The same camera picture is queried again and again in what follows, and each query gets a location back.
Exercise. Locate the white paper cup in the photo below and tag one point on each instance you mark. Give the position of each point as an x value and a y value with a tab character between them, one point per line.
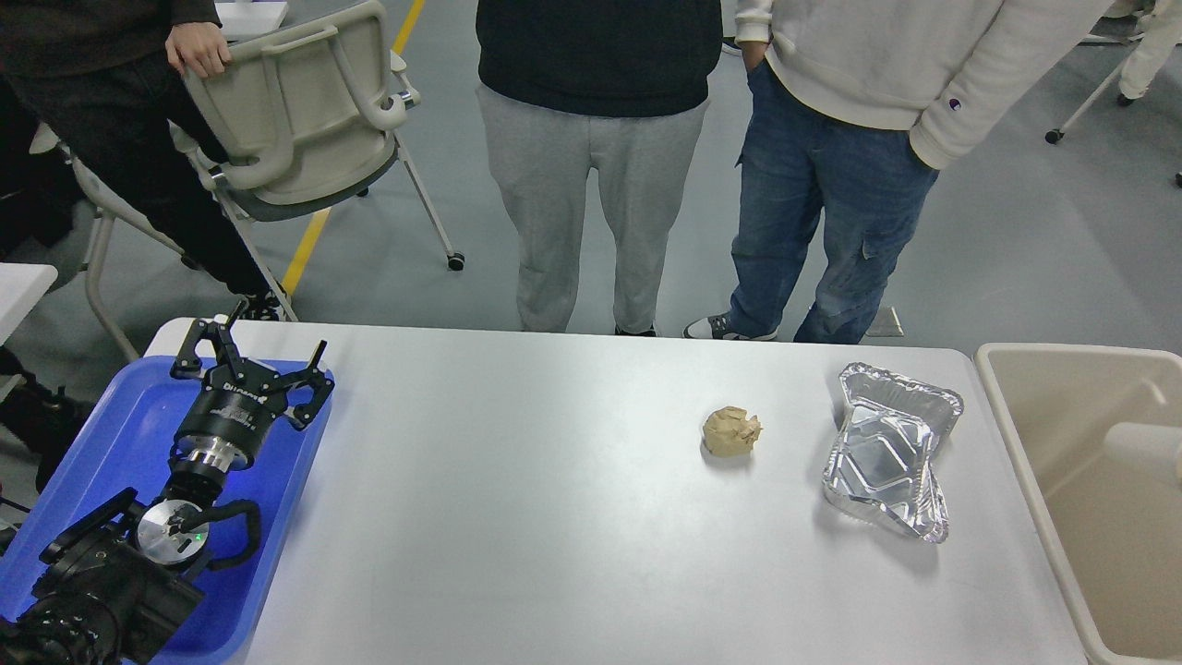
1152	450

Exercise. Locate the beige plastic bin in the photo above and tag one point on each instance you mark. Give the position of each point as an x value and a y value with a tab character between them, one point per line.
1110	533

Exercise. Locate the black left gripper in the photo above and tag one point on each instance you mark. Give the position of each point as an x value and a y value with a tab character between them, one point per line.
226	417

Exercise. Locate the blue plastic tray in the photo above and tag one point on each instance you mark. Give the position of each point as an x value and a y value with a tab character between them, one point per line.
126	444

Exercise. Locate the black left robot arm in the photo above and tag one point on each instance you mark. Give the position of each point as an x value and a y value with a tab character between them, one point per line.
157	539

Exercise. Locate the crumpled brown paper ball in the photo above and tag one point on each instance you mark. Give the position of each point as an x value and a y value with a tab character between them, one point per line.
731	431

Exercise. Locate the person in black clothes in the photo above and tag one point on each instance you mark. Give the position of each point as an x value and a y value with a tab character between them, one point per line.
96	73

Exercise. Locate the seated person's right hand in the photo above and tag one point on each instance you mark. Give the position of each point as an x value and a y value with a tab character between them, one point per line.
199	47

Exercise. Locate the background chair leg with castor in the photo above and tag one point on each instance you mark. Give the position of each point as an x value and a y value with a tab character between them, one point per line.
1054	135

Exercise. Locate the crumpled aluminium foil tray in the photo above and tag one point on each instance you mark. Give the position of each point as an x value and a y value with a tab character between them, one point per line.
881	466

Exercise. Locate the person in grey sweatpants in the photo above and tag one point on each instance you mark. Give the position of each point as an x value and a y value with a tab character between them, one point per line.
615	89

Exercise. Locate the person in cream clothes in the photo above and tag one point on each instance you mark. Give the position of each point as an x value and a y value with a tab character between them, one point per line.
1160	33

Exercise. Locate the beige folding chair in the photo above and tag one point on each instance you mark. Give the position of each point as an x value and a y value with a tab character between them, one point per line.
309	117

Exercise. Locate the person in blue jeans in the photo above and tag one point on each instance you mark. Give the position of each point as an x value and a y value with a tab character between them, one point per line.
857	107

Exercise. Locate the white side table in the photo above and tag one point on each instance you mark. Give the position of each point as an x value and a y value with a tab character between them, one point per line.
22	285

